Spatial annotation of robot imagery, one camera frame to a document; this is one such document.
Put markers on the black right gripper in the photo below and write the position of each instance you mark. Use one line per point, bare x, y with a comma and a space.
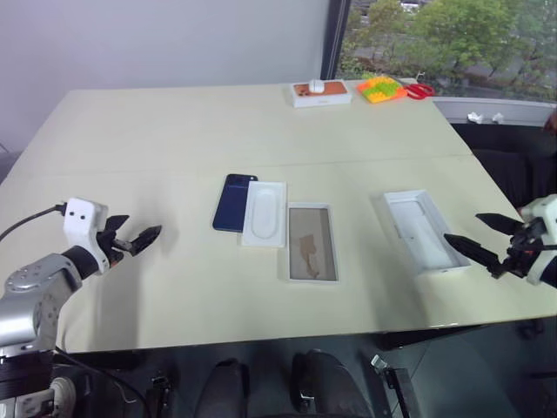
524, 250

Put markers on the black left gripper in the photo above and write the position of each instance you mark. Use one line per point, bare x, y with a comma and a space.
114, 249

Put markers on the white box lid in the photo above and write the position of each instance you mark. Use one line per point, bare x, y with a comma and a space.
418, 226

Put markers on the dark blue smartphone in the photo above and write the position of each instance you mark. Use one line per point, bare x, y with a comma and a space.
230, 200

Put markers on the white phone tray insert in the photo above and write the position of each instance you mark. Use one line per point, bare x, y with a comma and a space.
263, 213

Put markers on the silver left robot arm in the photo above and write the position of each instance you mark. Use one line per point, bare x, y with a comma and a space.
26, 287

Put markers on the person's maroon sleeved right forearm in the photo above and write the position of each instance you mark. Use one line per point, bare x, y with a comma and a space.
552, 122

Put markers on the grey box base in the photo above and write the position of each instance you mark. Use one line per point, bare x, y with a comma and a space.
311, 252

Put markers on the orange print phone box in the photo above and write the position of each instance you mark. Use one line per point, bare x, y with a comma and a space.
324, 99

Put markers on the crumpled white paper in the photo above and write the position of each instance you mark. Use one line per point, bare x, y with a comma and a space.
498, 117
475, 117

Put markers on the white window sill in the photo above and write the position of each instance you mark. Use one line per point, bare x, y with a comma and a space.
500, 106

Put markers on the orange green yellow building blocks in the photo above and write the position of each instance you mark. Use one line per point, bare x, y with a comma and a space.
380, 89

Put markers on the white earbuds case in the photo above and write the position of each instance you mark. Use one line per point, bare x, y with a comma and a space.
316, 85

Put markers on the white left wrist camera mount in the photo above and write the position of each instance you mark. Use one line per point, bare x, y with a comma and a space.
80, 217

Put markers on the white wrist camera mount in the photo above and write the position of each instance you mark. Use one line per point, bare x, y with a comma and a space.
80, 217
541, 209

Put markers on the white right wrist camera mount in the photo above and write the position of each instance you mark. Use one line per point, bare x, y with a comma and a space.
541, 209

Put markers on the black metal bracket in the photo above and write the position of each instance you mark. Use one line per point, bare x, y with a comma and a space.
393, 383
160, 392

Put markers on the black window frame post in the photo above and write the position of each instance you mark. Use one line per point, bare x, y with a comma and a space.
336, 39

